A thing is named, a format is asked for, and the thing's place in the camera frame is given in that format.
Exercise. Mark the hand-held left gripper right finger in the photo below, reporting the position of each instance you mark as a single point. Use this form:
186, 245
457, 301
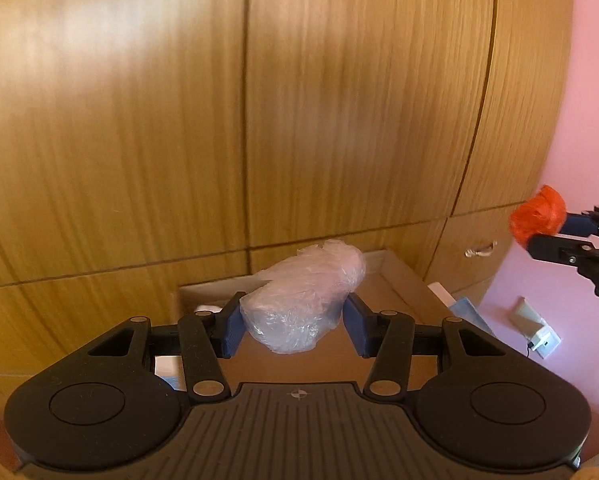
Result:
357, 330

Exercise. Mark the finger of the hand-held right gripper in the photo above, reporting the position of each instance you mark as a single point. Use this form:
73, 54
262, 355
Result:
554, 249
577, 225

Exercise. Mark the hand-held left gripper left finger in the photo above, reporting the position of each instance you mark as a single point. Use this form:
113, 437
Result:
233, 332

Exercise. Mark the orange sock bundle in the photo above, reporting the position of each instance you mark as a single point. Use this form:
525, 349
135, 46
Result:
537, 215

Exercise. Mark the cardboard box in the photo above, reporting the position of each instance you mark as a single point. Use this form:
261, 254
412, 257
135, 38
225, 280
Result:
394, 290

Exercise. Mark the clear plastic white bundle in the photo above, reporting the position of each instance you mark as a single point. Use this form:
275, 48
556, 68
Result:
299, 305

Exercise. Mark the wooden wardrobe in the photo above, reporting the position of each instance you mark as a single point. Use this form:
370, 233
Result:
129, 135

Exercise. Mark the beige wall socket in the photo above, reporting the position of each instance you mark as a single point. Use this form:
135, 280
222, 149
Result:
525, 314

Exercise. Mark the white wall charger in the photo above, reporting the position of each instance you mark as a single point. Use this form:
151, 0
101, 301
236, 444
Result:
545, 344

